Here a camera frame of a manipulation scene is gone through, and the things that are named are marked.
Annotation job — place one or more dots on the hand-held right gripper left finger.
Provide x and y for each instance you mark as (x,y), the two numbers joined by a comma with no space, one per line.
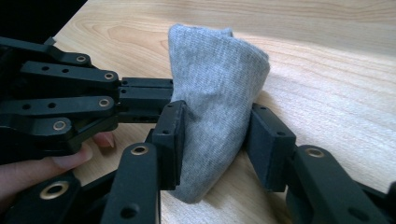
(169,146)

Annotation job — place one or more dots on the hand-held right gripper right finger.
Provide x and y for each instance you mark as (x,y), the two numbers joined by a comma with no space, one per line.
(269,149)

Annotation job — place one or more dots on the grey sock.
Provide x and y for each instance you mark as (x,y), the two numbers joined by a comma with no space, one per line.
(218,105)

